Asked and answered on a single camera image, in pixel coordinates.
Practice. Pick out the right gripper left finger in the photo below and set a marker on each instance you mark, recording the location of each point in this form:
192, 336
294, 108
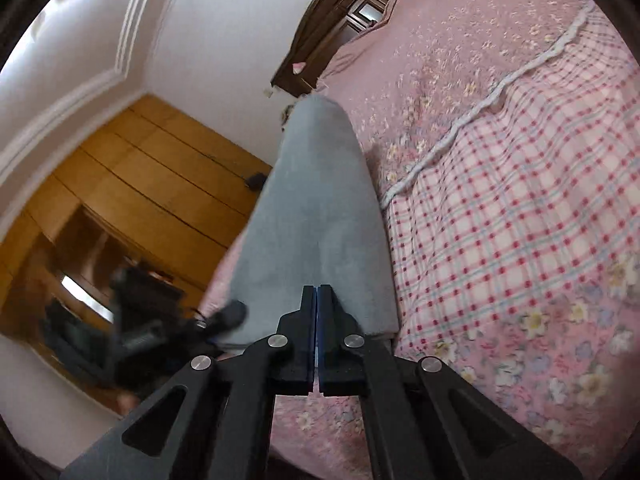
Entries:
295, 361

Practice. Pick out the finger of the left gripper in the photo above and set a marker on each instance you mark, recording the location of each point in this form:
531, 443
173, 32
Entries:
222, 321

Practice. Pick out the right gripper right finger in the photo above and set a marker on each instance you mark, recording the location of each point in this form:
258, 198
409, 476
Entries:
339, 367

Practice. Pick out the grey fleece pants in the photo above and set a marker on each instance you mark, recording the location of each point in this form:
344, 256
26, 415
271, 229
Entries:
317, 222

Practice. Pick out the black wardrobe door knob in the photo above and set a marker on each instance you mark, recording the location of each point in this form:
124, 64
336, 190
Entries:
256, 182

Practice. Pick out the orange wooden wardrobe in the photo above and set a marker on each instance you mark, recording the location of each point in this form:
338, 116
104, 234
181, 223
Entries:
154, 188

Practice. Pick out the clothes pile on nightstand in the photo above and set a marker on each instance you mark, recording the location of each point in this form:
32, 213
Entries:
286, 114

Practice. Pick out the pink floral bed cover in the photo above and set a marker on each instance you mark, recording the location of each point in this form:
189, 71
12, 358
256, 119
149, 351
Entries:
503, 140

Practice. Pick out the dark wooden headboard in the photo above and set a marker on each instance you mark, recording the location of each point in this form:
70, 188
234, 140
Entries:
325, 26

